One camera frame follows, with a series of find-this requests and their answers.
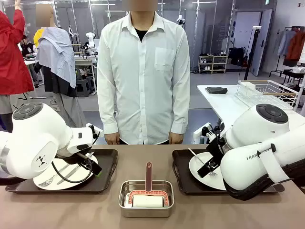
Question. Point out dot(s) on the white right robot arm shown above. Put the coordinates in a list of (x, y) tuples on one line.
[(250, 167)]

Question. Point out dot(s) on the person's left hand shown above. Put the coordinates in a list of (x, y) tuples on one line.
[(175, 138)]

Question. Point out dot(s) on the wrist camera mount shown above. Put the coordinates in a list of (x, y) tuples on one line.
[(212, 133), (95, 133)]

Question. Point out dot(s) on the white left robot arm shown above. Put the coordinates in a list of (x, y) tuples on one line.
[(35, 133)]

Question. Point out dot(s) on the black clothes rack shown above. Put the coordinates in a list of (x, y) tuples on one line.
[(277, 71)]

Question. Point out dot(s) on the silver metal fork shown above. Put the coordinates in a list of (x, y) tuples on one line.
[(195, 155), (46, 182)]

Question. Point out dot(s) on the clear cutlery holder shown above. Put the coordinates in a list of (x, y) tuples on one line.
[(249, 91)]

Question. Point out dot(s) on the silver table knife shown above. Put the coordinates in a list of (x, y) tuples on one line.
[(65, 177)]

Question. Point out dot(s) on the person's right hand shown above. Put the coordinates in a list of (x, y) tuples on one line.
[(112, 138)]

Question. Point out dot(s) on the dark folded cloth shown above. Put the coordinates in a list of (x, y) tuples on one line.
[(216, 90)]

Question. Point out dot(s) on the white round plate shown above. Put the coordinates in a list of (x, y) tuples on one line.
[(71, 184), (207, 183)]

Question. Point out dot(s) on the orange hanging jacket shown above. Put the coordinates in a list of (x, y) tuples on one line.
[(296, 45)]

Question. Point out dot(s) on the light blue hanging shirt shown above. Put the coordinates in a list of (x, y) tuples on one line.
[(284, 43)]

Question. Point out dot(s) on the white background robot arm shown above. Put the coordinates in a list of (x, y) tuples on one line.
[(90, 43)]

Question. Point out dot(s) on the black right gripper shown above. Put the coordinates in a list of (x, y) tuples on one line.
[(215, 151)]

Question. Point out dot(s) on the person's right forearm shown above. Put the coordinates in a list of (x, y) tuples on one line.
[(108, 112)]

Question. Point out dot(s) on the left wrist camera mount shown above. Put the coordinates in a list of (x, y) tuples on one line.
[(95, 133)]

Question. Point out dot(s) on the stainless steel rectangular container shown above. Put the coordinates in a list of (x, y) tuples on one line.
[(145, 212)]

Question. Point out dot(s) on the person's left forearm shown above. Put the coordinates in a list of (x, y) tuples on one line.
[(179, 112)]

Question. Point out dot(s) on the wooden shoe rack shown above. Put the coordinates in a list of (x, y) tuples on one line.
[(212, 64)]

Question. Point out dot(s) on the seated person in background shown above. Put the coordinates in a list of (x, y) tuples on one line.
[(27, 46)]

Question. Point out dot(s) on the grey plastic stool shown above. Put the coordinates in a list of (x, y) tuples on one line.
[(85, 86)]

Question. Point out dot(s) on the person in white shirt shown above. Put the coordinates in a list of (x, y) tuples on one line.
[(143, 83)]

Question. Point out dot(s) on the black bags on floor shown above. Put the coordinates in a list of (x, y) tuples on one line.
[(237, 56)]

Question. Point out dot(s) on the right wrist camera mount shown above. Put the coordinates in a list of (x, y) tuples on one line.
[(212, 133)]

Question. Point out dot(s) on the white side table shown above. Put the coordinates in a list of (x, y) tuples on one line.
[(221, 102)]

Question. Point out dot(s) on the black tripod stand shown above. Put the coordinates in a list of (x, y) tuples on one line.
[(253, 52)]

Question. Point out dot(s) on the brown plastic tray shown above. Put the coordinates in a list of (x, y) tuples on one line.
[(181, 171), (107, 167)]

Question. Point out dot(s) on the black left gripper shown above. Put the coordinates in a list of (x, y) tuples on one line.
[(71, 158)]

